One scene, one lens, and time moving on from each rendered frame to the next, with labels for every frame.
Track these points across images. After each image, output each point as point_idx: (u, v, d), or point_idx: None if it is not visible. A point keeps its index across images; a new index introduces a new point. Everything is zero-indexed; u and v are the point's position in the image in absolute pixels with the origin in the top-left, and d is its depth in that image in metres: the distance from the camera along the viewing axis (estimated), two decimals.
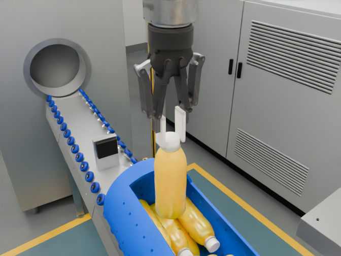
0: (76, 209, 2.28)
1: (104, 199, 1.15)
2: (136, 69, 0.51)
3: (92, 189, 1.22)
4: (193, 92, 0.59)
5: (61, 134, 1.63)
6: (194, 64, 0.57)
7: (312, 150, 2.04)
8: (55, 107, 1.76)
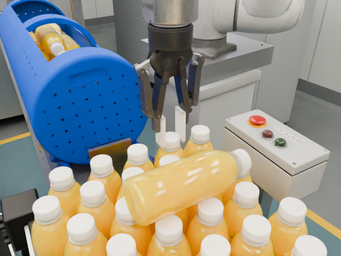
0: None
1: None
2: (136, 69, 0.52)
3: None
4: (193, 92, 0.59)
5: None
6: (194, 64, 0.57)
7: None
8: None
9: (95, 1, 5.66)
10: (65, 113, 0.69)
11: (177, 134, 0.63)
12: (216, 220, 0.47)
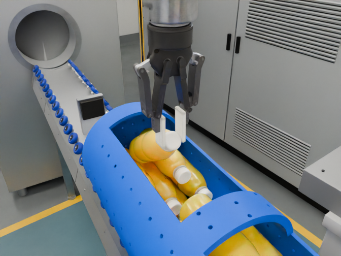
0: (67, 189, 2.18)
1: None
2: (136, 68, 0.52)
3: (74, 150, 1.12)
4: (193, 92, 0.59)
5: (46, 102, 1.52)
6: (193, 63, 0.57)
7: (314, 125, 1.93)
8: (41, 76, 1.66)
9: (117, 18, 5.18)
10: None
11: (180, 138, 0.63)
12: None
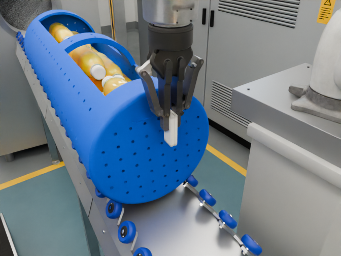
0: (50, 154, 2.31)
1: None
2: (199, 59, 0.58)
3: None
4: None
5: (26, 60, 1.66)
6: (147, 72, 0.54)
7: None
8: (23, 39, 1.80)
9: (109, 7, 5.32)
10: (124, 152, 0.62)
11: None
12: None
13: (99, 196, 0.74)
